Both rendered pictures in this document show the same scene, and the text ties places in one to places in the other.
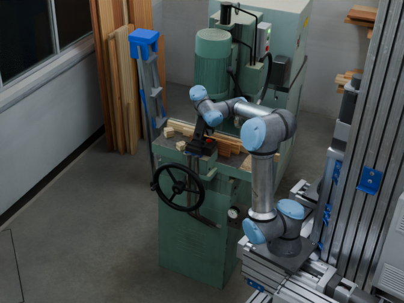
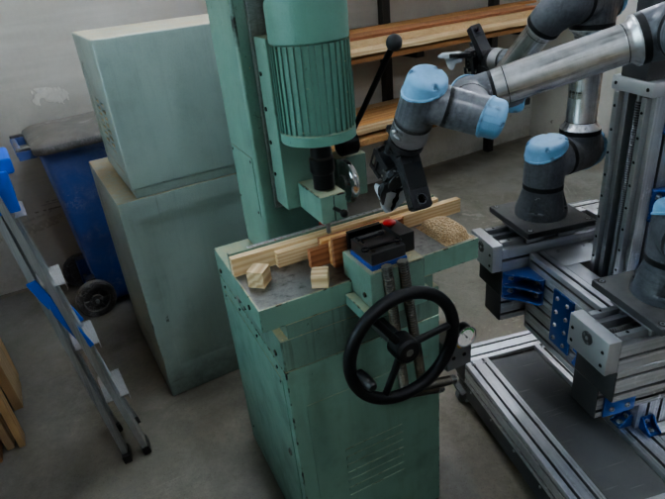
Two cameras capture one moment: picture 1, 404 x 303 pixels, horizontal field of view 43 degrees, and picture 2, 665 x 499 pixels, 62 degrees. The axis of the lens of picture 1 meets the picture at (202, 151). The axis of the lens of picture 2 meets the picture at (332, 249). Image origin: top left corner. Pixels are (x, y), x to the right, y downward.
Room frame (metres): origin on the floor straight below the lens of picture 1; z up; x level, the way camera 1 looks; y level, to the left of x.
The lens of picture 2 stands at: (1.51, 0.90, 1.56)
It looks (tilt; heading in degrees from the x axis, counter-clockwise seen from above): 27 degrees down; 313
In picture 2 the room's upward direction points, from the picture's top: 6 degrees counter-clockwise
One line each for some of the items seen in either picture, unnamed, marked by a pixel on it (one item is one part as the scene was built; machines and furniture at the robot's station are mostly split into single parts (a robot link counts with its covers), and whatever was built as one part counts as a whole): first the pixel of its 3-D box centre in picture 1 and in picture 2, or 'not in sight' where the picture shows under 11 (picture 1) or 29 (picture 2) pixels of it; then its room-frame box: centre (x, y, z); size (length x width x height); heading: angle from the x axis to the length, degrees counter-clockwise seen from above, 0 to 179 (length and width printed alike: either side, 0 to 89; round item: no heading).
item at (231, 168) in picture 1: (206, 157); (366, 272); (2.27, -0.03, 0.87); 0.61 x 0.30 x 0.06; 66
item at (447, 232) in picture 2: (252, 160); (443, 226); (2.19, -0.26, 0.92); 0.14 x 0.09 x 0.04; 156
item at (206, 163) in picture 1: (199, 158); (383, 270); (2.19, 0.01, 0.92); 0.15 x 0.13 x 0.09; 66
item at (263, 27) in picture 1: (261, 39); not in sight; (2.62, -0.29, 1.40); 0.10 x 0.06 x 0.16; 156
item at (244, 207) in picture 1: (238, 216); (446, 344); (2.15, -0.21, 0.58); 0.12 x 0.08 x 0.08; 156
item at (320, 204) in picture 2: not in sight; (323, 202); (2.40, -0.04, 1.03); 0.14 x 0.07 x 0.09; 156
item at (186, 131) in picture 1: (229, 143); (373, 230); (2.33, -0.15, 0.92); 0.55 x 0.02 x 0.04; 66
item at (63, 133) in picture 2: not in sight; (106, 209); (4.30, -0.35, 0.48); 0.64 x 0.54 x 0.97; 73
